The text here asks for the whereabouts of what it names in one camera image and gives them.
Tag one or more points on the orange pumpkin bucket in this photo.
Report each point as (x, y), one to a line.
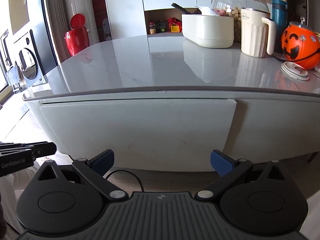
(300, 44)

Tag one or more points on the white tissue box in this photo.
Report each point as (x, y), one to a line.
(208, 31)

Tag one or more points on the teal thermos bottle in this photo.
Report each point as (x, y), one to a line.
(279, 16)

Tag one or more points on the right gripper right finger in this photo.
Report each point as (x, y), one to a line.
(231, 171)

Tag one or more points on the small spice jar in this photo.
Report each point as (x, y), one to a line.
(152, 28)

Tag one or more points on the glass jar with peanuts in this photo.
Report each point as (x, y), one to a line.
(232, 8)

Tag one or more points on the red gift box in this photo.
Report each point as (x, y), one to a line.
(175, 25)

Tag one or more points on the white round lid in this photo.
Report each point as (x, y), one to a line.
(294, 71)

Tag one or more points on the cream ribbed pitcher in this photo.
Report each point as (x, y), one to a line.
(258, 33)

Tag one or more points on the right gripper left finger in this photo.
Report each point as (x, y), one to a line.
(91, 172)

